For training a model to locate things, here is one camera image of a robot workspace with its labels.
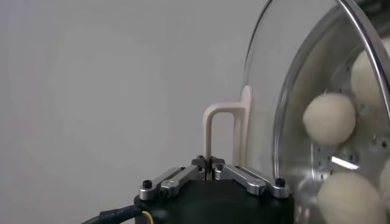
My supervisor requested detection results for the steel steamer basket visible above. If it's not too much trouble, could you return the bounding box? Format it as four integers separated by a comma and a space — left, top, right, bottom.
274, 5, 390, 224

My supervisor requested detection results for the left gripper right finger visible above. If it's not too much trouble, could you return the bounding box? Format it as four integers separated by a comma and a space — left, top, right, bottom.
210, 156, 290, 199

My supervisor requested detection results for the white steamed baozi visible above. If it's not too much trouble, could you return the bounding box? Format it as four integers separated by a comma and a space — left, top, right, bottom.
350, 39, 390, 107
316, 172, 388, 224
302, 93, 356, 146

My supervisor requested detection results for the glass pot lid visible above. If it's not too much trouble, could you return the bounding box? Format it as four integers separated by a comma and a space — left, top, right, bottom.
203, 0, 390, 224

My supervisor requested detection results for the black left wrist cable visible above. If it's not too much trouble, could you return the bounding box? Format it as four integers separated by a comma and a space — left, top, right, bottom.
80, 204, 155, 224

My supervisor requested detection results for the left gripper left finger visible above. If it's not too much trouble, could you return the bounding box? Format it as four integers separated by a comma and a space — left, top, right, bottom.
138, 155, 208, 200

